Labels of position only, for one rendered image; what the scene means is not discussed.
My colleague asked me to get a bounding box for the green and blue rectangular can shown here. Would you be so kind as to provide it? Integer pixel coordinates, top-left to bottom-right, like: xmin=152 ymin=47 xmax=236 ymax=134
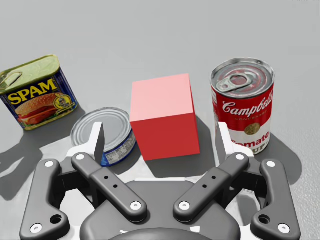
xmin=0 ymin=54 xmax=79 ymax=132

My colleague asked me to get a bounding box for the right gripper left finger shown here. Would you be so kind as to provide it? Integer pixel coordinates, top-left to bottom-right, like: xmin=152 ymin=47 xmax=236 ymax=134
xmin=19 ymin=121 xmax=149 ymax=240

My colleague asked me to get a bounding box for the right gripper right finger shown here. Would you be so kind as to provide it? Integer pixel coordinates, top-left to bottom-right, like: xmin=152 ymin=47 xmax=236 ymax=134
xmin=172 ymin=121 xmax=302 ymax=240

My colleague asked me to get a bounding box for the red and white can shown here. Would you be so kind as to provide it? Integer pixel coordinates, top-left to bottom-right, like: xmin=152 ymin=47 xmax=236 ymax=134
xmin=209 ymin=57 xmax=276 ymax=156

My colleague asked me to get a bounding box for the pink cube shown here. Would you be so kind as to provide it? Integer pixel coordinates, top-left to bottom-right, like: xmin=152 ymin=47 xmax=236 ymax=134
xmin=129 ymin=73 xmax=201 ymax=162

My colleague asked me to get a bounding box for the blue flat can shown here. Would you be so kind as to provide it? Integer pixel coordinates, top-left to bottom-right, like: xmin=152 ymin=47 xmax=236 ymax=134
xmin=70 ymin=107 xmax=137 ymax=167

